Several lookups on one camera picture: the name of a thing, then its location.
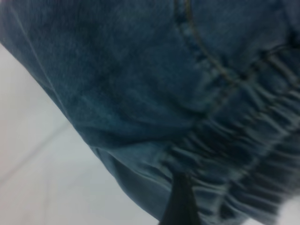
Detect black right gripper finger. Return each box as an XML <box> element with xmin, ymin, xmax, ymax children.
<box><xmin>160</xmin><ymin>172</ymin><xmax>203</xmax><ymax>225</ymax></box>

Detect blue denim shorts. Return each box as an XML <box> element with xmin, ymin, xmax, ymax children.
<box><xmin>0</xmin><ymin>0</ymin><xmax>300</xmax><ymax>225</ymax></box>

